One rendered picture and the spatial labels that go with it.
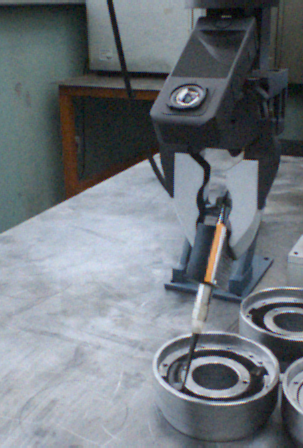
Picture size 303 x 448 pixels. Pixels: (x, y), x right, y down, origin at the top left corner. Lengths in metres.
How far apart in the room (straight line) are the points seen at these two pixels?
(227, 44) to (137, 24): 2.42
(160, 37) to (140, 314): 2.22
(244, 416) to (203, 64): 0.26
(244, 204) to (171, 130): 0.12
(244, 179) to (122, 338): 0.24
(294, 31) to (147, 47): 1.73
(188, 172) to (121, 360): 0.20
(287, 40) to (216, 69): 3.96
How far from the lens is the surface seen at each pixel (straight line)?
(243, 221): 0.48
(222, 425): 0.48
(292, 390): 0.51
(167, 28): 2.78
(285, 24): 4.36
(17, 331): 0.65
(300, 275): 0.71
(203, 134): 0.38
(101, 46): 2.95
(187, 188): 0.49
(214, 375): 0.54
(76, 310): 0.68
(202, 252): 0.48
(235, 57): 0.42
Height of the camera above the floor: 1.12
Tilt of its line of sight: 21 degrees down
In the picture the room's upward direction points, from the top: 1 degrees counter-clockwise
